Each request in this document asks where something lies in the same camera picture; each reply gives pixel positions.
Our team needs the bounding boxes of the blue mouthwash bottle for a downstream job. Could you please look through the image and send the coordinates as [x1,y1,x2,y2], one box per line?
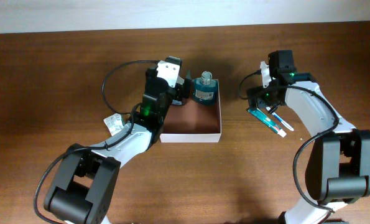
[193,71,218,105]

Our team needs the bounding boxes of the clear cap deodorant bottle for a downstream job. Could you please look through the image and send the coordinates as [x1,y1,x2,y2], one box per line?
[172,99,185,106]

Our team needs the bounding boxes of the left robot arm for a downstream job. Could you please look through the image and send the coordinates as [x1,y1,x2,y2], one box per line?
[44,56,192,223]

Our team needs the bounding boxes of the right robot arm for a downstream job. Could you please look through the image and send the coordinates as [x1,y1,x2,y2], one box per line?
[245,50,370,224]

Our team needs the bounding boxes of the white cardboard box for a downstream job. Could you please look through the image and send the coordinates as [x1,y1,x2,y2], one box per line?
[160,85,222,143]

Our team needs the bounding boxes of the green toothpaste tube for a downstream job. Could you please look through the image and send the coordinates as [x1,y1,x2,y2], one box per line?
[247,108,287,138]

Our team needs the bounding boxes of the blue white toothbrush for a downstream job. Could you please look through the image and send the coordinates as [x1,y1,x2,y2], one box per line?
[266,106,294,131]

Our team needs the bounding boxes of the green white packet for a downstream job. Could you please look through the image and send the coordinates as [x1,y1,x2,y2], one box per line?
[103,113,124,136]

